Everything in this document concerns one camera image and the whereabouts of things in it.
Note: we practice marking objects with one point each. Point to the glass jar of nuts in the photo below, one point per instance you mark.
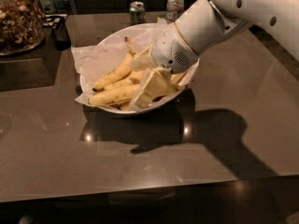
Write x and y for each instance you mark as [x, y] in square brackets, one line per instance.
[20, 28]

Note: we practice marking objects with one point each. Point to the green soda can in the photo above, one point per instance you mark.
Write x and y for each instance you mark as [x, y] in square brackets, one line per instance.
[137, 13]

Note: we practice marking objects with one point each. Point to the dark square stand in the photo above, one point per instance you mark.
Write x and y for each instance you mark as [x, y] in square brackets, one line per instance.
[32, 69]

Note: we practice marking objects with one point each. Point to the clear plastic water bottle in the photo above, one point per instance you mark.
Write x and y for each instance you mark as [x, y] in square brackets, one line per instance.
[174, 8]

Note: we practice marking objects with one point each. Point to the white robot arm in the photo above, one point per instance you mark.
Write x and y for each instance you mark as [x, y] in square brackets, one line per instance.
[209, 22]

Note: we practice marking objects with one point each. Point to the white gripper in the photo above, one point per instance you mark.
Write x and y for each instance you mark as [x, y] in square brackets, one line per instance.
[171, 51]

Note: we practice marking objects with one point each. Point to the white paper liner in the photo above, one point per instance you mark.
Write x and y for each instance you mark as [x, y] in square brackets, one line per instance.
[99, 56]

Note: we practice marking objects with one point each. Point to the upper left yellow banana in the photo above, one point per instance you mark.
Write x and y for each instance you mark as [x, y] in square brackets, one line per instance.
[122, 71]

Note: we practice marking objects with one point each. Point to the white oval bowl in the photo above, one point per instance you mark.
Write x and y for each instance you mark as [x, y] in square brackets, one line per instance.
[102, 41]

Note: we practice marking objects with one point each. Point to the checkered black white item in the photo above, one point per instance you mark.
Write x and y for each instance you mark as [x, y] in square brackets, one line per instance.
[52, 20]

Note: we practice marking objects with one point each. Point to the middle long yellow banana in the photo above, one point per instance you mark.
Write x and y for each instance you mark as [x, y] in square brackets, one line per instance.
[133, 77]

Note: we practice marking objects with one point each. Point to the front yellow banana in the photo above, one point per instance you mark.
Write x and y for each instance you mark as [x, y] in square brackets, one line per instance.
[126, 93]

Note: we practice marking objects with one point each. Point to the orange ripe banana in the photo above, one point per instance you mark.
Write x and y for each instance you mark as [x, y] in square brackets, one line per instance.
[125, 106]

